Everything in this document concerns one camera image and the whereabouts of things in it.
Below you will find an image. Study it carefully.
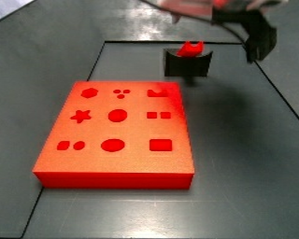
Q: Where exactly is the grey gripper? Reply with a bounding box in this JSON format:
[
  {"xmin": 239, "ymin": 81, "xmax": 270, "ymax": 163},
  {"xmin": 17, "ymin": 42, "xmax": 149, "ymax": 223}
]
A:
[{"xmin": 147, "ymin": 0, "xmax": 290, "ymax": 23}]

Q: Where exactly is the red arch-shaped bar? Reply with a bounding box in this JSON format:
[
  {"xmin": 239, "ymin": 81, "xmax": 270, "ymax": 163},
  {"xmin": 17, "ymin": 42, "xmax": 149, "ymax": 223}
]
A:
[{"xmin": 176, "ymin": 41, "xmax": 204, "ymax": 57}]

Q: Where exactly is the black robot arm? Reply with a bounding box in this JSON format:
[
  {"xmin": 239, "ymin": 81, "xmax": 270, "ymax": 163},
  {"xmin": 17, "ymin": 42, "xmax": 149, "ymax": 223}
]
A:
[{"xmin": 158, "ymin": 0, "xmax": 290, "ymax": 63}]

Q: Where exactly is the black cradle fixture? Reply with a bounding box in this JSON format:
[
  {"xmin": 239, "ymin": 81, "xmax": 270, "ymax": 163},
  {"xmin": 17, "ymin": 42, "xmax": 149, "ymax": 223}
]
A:
[{"xmin": 163, "ymin": 49, "xmax": 214, "ymax": 77}]

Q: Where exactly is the red shape-sorting block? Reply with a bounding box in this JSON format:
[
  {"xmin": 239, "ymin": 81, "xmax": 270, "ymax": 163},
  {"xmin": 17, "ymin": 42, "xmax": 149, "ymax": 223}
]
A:
[{"xmin": 32, "ymin": 81, "xmax": 195, "ymax": 190}]

